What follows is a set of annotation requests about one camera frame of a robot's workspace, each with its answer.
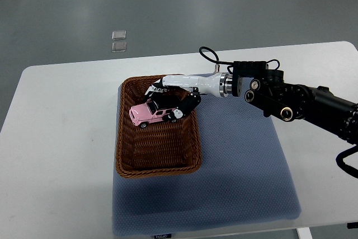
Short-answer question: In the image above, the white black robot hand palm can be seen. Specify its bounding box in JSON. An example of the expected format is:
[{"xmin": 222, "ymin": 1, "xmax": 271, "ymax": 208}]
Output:
[{"xmin": 162, "ymin": 73, "xmax": 232, "ymax": 97}]

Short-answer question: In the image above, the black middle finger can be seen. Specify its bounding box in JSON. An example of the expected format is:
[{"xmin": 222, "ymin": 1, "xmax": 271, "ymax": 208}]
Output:
[{"xmin": 144, "ymin": 83, "xmax": 168, "ymax": 97}]

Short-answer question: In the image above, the black white thumb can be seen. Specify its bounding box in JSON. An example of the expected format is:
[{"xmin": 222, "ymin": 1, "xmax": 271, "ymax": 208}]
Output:
[{"xmin": 164, "ymin": 92, "xmax": 201, "ymax": 123}]

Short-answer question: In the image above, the pink toy car black roof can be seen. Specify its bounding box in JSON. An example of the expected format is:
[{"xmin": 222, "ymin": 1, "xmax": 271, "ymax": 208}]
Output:
[{"xmin": 129, "ymin": 95, "xmax": 181, "ymax": 129}]

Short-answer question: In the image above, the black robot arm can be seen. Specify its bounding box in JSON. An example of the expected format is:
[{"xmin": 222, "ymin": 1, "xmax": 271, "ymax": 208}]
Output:
[{"xmin": 144, "ymin": 46, "xmax": 357, "ymax": 177}]

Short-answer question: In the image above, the brown woven wicker basket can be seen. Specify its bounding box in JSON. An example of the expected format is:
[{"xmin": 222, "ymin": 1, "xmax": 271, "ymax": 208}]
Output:
[{"xmin": 115, "ymin": 75, "xmax": 202, "ymax": 179}]

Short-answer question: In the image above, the upper clear floor tile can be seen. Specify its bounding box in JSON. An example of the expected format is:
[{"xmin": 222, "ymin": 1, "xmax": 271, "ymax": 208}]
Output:
[{"xmin": 111, "ymin": 30, "xmax": 126, "ymax": 40}]

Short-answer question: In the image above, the blue-grey textured mat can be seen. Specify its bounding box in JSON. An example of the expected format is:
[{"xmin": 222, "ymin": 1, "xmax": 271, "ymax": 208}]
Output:
[{"xmin": 112, "ymin": 95, "xmax": 301, "ymax": 237}]

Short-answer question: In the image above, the white table leg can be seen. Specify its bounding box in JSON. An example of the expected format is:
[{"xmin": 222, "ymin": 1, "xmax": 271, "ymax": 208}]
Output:
[{"xmin": 296, "ymin": 227, "xmax": 313, "ymax": 239}]

